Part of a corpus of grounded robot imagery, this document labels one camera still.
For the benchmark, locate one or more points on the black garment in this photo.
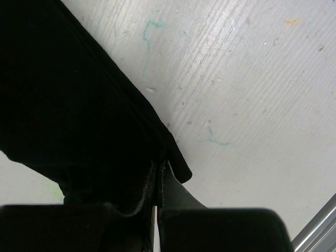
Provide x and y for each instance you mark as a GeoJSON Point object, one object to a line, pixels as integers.
{"type": "Point", "coordinates": [69, 113]}

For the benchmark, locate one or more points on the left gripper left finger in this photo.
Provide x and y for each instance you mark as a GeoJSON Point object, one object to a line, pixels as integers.
{"type": "Point", "coordinates": [80, 227]}

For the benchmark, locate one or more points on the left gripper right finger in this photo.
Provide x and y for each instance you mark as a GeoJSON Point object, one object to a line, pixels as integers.
{"type": "Point", "coordinates": [185, 224]}

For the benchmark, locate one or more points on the aluminium mounting rail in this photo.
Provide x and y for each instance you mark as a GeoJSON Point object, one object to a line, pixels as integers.
{"type": "Point", "coordinates": [319, 233]}

